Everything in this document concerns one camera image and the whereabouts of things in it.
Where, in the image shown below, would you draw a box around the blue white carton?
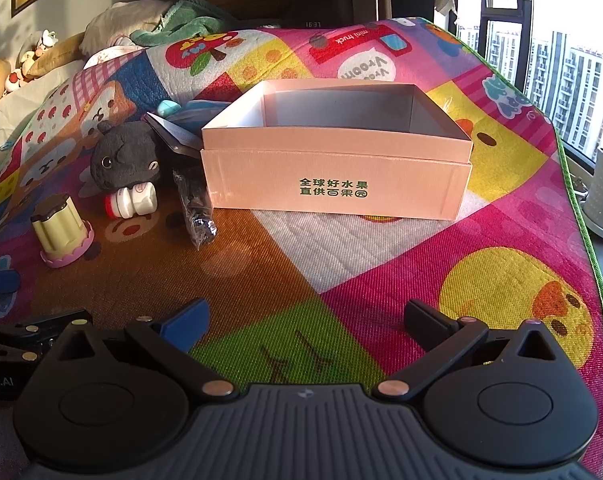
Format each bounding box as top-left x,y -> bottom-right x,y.
182,100 -> 232,126

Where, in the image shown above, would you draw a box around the tan pillow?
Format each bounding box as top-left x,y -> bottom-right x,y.
29,35 -> 90,78

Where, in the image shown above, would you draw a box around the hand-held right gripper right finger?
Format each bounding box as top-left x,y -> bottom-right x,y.
375,300 -> 562,397

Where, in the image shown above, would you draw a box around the black case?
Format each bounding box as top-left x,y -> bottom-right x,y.
144,111 -> 205,158

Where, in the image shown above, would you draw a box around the clear bag of black parts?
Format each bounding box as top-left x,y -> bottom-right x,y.
172,169 -> 218,251

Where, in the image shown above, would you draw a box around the white pink patterned cloth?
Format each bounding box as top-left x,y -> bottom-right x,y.
84,35 -> 147,68

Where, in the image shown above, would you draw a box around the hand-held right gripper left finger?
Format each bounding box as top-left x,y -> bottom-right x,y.
49,299 -> 235,397

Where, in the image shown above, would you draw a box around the white pillow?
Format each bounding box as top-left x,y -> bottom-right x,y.
82,1 -> 175,56

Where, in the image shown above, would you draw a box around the grey plush animal toy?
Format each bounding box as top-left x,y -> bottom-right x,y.
84,121 -> 163,196

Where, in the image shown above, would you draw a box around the pink cardboard box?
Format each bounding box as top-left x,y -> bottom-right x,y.
200,79 -> 475,221

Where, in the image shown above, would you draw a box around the apartment buildings outside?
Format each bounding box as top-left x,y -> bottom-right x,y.
459,24 -> 603,161

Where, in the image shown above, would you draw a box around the colourful cartoon play mat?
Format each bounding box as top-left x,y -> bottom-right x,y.
0,16 -> 603,480

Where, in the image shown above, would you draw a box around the small white red-capped bottle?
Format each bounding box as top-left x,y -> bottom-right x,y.
104,181 -> 157,220

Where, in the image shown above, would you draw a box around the yellow pudding-shaped toy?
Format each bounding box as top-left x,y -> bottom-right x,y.
30,195 -> 95,267

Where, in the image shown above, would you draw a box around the black window frame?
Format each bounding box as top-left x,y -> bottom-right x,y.
434,0 -> 603,171

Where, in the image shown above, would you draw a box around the green towel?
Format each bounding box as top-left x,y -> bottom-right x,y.
132,0 -> 242,46

